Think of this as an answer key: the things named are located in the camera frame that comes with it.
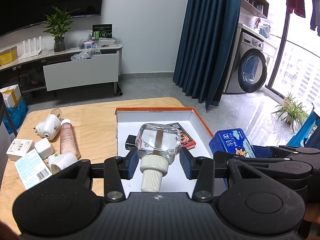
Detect wall shelf with glassware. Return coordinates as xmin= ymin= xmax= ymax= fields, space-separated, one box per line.
xmin=239 ymin=0 xmax=278 ymax=43

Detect blue plastic chair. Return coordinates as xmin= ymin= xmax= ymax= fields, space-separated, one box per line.
xmin=286 ymin=110 xmax=320 ymax=148

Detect blue water bottle pack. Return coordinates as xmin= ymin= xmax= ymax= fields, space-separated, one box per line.
xmin=4 ymin=97 xmax=28 ymax=134

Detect white television cabinet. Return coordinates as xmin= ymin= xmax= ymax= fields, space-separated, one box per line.
xmin=0 ymin=43 xmax=124 ymax=96

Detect blue tissue pack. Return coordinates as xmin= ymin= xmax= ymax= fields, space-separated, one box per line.
xmin=209 ymin=129 xmax=256 ymax=159

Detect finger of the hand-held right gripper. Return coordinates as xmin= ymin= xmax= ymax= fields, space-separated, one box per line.
xmin=252 ymin=144 xmax=300 ymax=159
xmin=214 ymin=151 xmax=285 ymax=178

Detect spider plant in pot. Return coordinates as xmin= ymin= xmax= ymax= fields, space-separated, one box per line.
xmin=272 ymin=92 xmax=311 ymax=133

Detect clear plastic bag in drawer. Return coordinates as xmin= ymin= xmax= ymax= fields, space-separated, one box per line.
xmin=71 ymin=49 xmax=102 ymax=62

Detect white open drawer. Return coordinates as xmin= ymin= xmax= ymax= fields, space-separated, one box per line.
xmin=43 ymin=52 xmax=120 ymax=92

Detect hanging dark garment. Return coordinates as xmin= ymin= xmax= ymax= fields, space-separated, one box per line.
xmin=309 ymin=0 xmax=320 ymax=37

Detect clear bottle with white cap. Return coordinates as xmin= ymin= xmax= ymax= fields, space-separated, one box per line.
xmin=135 ymin=124 xmax=181 ymax=193

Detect white round plug-in heater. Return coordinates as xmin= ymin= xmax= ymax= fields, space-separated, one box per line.
xmin=47 ymin=152 xmax=78 ymax=175

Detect white router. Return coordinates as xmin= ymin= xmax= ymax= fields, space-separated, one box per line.
xmin=19 ymin=37 xmax=42 ymax=60

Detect silver washing machine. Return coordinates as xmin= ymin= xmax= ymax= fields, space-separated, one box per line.
xmin=223 ymin=31 xmax=268 ymax=94

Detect orange and white cardboard box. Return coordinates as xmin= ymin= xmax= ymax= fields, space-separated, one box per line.
xmin=115 ymin=107 xmax=216 ymax=198

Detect white power adapter box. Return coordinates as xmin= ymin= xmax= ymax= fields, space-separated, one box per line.
xmin=6 ymin=139 xmax=35 ymax=161

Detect white charger cube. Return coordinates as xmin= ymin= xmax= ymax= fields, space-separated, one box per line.
xmin=34 ymin=138 xmax=54 ymax=160

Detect white plug-in heater with bottle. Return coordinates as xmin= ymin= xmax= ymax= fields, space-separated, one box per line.
xmin=35 ymin=108 xmax=63 ymax=140

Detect pink tube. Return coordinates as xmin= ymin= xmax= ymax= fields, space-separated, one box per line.
xmin=60 ymin=119 xmax=81 ymax=159

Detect potted plant in dark vase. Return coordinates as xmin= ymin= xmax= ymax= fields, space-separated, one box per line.
xmin=44 ymin=6 xmax=81 ymax=53

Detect dark blue curtain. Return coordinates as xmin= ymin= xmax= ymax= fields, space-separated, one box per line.
xmin=173 ymin=0 xmax=244 ymax=112

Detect teal and white carton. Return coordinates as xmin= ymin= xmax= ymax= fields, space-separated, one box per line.
xmin=14 ymin=149 xmax=53 ymax=190

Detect black television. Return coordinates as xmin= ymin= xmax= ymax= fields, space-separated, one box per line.
xmin=0 ymin=0 xmax=105 ymax=36

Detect red playing card box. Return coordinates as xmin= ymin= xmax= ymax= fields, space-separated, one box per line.
xmin=169 ymin=122 xmax=197 ymax=150

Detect black charger plug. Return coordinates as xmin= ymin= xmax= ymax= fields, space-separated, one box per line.
xmin=124 ymin=135 xmax=138 ymax=151

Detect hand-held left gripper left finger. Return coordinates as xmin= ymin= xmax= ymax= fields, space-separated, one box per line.
xmin=32 ymin=148 xmax=139 ymax=202

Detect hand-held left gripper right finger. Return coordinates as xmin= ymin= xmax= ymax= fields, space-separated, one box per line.
xmin=179 ymin=148 xmax=288 ymax=202

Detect white and yellow cardboard box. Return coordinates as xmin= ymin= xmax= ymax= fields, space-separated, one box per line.
xmin=0 ymin=84 xmax=22 ymax=108

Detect black and green box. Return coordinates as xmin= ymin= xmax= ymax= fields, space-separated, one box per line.
xmin=92 ymin=24 xmax=113 ymax=40

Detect clear plastic containers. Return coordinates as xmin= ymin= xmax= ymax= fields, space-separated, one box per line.
xmin=79 ymin=37 xmax=117 ymax=49

